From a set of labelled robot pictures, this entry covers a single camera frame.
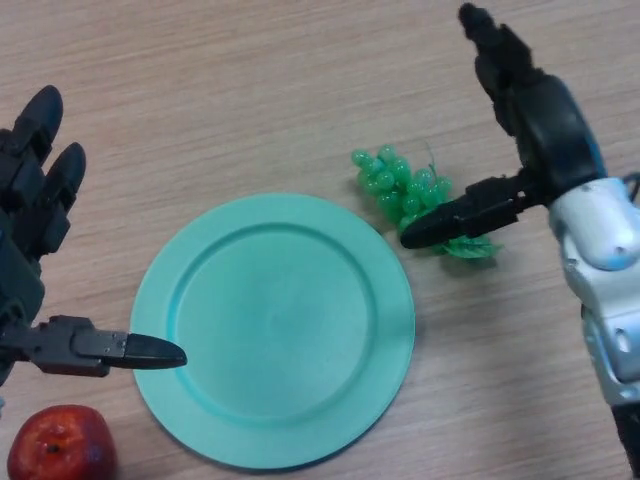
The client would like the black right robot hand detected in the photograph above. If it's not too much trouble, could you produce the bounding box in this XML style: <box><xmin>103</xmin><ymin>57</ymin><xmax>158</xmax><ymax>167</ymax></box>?
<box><xmin>399</xmin><ymin>2</ymin><xmax>609</xmax><ymax>250</ymax></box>

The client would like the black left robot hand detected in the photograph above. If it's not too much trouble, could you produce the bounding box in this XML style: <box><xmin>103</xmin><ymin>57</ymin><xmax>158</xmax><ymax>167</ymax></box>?
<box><xmin>0</xmin><ymin>84</ymin><xmax>189</xmax><ymax>391</ymax></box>

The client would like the green grape bunch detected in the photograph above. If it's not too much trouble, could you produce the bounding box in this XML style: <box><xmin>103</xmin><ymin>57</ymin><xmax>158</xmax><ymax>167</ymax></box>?
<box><xmin>349</xmin><ymin>142</ymin><xmax>505</xmax><ymax>260</ymax></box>

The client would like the green round plate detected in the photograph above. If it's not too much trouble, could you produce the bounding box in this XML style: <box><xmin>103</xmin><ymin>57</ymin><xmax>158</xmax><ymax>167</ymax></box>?
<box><xmin>128</xmin><ymin>192</ymin><xmax>417</xmax><ymax>471</ymax></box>

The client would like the red apple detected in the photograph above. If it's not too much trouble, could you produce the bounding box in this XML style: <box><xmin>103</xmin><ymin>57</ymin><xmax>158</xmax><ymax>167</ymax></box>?
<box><xmin>7</xmin><ymin>404</ymin><xmax>119</xmax><ymax>480</ymax></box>

